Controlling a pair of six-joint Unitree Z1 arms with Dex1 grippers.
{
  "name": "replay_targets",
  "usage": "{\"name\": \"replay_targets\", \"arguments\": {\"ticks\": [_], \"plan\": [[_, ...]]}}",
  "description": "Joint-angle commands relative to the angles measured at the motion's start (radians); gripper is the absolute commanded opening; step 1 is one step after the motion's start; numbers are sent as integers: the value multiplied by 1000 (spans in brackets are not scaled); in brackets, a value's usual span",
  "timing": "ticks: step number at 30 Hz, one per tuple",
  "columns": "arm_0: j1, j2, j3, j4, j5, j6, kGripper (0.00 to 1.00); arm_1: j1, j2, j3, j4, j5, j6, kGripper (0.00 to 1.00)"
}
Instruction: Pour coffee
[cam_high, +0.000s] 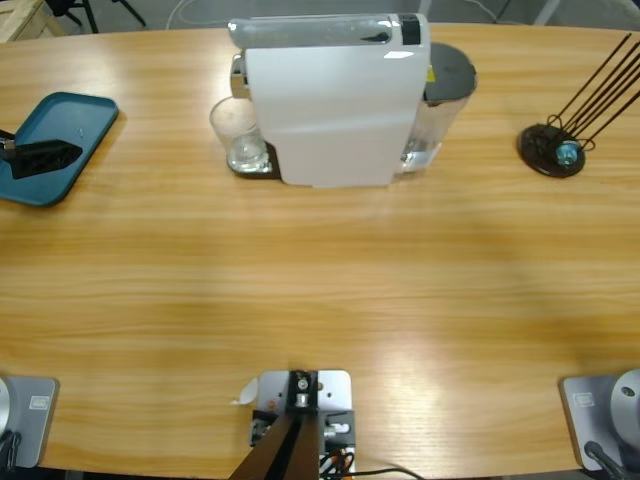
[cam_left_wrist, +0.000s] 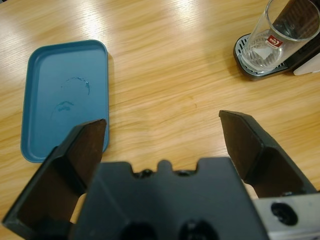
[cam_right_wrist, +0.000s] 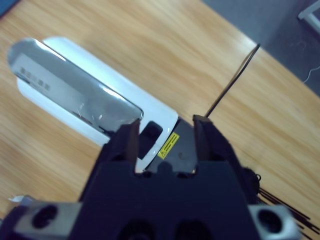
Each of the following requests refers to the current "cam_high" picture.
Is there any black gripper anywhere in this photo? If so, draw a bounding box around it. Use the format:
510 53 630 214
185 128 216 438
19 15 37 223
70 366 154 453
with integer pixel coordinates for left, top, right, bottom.
0 128 84 180

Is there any clear glass cup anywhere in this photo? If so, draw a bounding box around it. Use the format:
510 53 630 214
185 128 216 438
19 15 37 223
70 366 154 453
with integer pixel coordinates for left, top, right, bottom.
208 95 274 175

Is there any grey translucent machine lever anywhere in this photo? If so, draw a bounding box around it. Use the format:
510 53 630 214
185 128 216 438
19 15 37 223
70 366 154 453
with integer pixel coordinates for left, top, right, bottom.
227 13 396 50

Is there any white capsule coffee machine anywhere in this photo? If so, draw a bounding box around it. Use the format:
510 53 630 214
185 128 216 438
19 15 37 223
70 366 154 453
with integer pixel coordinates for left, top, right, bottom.
227 12 432 190

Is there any teal plastic tray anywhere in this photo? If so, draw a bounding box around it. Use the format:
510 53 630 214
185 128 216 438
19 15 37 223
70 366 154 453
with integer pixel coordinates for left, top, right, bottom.
0 91 120 208

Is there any black tripod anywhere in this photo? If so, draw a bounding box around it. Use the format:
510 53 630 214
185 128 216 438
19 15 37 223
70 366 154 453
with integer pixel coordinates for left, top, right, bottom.
47 0 149 35

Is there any metal drip tray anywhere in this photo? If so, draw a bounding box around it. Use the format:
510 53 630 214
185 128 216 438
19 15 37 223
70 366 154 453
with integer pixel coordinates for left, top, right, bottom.
227 133 281 180

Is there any white tape scrap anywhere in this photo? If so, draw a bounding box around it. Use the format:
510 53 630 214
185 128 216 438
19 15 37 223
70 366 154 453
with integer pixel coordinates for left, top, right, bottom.
230 377 260 406

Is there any clear water tank black lid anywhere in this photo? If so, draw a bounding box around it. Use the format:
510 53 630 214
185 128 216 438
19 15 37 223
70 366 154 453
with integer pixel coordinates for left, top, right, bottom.
397 42 479 175

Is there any black capsule stand with rods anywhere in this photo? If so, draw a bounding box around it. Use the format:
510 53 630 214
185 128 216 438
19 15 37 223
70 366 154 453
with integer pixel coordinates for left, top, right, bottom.
517 32 640 179

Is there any white looped floor cable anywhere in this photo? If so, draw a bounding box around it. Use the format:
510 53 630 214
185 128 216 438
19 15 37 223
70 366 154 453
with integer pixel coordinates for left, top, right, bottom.
167 0 236 29

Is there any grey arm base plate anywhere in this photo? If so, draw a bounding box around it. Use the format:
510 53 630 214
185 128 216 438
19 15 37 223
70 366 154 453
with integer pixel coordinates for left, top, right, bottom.
0 375 60 469
558 368 640 472

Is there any black base cable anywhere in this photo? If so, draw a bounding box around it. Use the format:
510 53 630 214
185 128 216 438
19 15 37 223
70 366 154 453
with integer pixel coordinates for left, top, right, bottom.
583 440 626 480
0 430 24 471

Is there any black camera mount cable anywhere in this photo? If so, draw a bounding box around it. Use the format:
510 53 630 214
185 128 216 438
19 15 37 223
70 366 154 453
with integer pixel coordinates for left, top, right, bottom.
349 466 426 480

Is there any white straight floor cable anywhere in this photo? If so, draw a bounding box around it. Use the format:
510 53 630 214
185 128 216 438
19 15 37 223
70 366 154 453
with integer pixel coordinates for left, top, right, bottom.
469 0 501 24

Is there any grey metal frame leg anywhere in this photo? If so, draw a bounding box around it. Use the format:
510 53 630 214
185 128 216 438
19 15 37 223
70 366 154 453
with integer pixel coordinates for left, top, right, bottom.
532 0 561 26

